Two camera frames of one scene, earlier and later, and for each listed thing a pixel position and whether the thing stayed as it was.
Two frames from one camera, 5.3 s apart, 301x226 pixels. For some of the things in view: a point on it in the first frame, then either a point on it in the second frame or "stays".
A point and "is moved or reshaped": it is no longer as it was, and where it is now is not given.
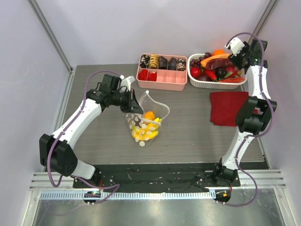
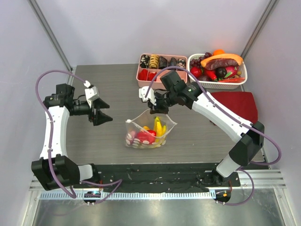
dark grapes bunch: (196, 62) stays
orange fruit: (150, 115) → (146, 127)
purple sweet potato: (215, 63) stays
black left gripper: (132, 104) → (100, 117)
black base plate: (158, 178) stays
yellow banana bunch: (146, 132) → (160, 131)
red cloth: (224, 106) stays
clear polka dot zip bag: (145, 127) is moved or reshaped
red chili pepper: (212, 74) stays
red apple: (195, 72) stays
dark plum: (221, 72) stays
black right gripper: (236, 59) → (157, 103)
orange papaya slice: (220, 56) stays
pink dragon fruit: (233, 71) stays
